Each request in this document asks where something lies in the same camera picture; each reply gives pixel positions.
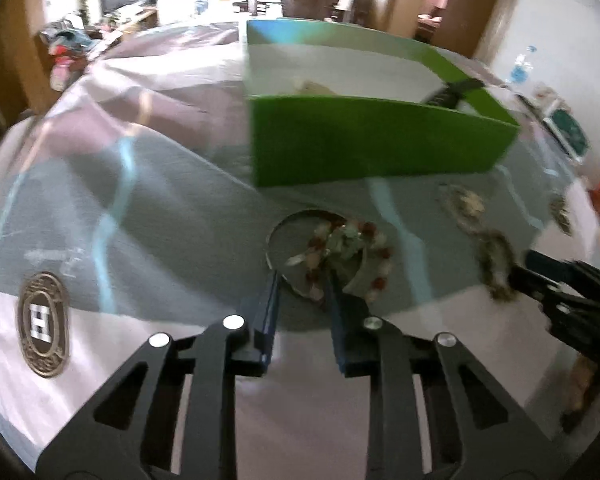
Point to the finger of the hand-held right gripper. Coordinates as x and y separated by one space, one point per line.
555 265
532 282

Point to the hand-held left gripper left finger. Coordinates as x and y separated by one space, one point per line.
266 310

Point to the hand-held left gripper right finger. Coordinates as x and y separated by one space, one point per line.
338 320

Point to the silver metal bangle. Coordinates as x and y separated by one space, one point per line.
280 232

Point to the green stone pendant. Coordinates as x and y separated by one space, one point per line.
345 240

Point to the green cardboard box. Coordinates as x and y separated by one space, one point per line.
375 145

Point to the person's right forearm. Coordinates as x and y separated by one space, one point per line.
585 390

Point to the green and white carton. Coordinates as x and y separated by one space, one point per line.
567 132

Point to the grey and white tablecloth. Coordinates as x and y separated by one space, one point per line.
130 200

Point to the clear plastic water bottle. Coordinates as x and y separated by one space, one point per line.
522 67

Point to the wooden television cabinet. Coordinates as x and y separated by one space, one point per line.
130 20

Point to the pile of colourful clothes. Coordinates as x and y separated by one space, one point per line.
67 52

